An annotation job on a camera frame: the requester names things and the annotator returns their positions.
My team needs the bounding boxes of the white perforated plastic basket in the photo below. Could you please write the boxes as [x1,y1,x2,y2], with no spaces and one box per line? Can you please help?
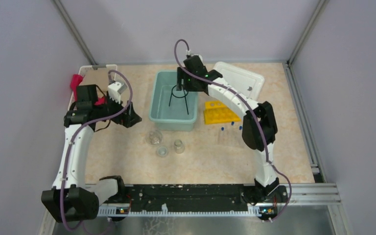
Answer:
[69,64,118,108]

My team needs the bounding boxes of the beige cloth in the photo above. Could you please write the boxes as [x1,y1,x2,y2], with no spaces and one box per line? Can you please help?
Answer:
[80,69,109,91]

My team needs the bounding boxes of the clear glass flask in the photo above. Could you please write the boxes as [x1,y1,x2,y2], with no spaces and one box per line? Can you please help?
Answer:
[145,130,163,145]

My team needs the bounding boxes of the small clear glass dish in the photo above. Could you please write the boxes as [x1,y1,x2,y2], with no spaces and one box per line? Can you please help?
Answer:
[156,146,169,157]

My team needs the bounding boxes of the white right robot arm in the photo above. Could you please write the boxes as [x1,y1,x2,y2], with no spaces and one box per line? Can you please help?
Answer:
[177,54,290,203]

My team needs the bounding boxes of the teal plastic bin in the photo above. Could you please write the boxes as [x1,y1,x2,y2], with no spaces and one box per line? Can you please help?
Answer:
[149,70,198,132]

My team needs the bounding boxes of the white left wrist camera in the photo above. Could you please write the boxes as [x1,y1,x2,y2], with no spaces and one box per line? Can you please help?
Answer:
[107,81,127,104]

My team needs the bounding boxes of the white plastic tray lid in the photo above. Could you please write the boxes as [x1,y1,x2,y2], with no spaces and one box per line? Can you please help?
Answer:
[213,61,265,100]

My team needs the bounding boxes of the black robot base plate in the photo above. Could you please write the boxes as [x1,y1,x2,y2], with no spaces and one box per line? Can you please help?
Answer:
[106,184,288,214]

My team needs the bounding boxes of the yellow test tube rack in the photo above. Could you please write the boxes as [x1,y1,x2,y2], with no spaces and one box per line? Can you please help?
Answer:
[203,101,241,125]

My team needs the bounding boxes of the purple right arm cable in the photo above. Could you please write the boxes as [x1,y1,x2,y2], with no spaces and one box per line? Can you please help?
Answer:
[174,39,293,223]

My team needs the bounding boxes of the clear glass beaker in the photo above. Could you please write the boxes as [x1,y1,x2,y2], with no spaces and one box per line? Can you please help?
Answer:
[173,139,185,154]

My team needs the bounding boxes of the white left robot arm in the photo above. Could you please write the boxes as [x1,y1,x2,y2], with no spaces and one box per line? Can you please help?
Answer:
[41,82,142,223]

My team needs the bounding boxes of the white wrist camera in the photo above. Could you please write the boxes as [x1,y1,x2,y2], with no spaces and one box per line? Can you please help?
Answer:
[186,49,204,63]
[107,81,127,104]

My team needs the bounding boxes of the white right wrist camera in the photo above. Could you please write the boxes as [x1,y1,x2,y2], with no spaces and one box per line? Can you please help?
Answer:
[186,49,204,63]

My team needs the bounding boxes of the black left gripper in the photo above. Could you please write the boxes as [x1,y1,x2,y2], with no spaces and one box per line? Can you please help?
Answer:
[94,91,141,127]

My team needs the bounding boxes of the pink cloth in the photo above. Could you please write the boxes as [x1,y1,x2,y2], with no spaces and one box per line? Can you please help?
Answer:
[70,74,107,106]

